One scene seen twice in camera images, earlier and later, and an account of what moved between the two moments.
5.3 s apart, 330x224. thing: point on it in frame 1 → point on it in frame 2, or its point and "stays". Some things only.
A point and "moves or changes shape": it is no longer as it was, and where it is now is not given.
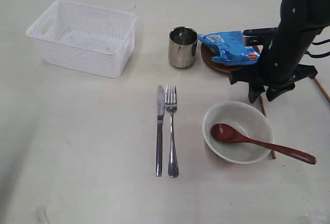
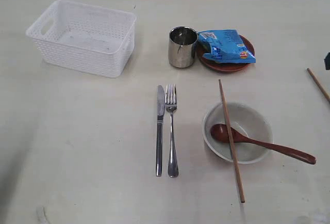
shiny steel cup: x=182 y=46 stays
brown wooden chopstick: x=262 y=102 → x=241 y=194
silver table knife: x=161 y=102 stays
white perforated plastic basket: x=89 y=38 stays
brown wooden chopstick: x=322 y=88 stays
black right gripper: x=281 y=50 → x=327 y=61
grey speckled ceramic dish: x=250 y=120 stays
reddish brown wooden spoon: x=228 y=133 stays
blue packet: x=227 y=48 moves or changes shape
